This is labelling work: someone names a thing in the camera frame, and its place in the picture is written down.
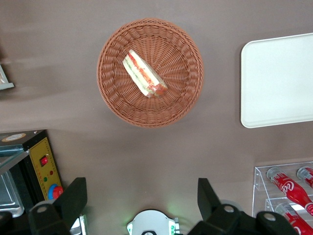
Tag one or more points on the beige plastic tray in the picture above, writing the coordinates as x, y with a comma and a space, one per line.
276, 83

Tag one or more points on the steel warmer tray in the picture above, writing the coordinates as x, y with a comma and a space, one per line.
8, 195

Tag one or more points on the grey snack rack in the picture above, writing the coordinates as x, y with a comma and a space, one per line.
7, 86

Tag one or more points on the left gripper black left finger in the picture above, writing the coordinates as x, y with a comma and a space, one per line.
66, 205

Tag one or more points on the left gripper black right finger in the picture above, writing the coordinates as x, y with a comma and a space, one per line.
210, 208

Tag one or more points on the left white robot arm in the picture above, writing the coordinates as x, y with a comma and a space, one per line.
151, 222

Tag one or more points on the red cola bottle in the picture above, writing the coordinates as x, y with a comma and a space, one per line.
293, 220
306, 175
288, 189

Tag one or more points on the round brown wicker basket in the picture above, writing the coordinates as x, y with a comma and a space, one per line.
178, 73

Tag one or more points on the clear acrylic bottle rack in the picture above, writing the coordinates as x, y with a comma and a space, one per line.
259, 186

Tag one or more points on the triangle sandwich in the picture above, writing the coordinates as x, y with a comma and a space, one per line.
144, 73

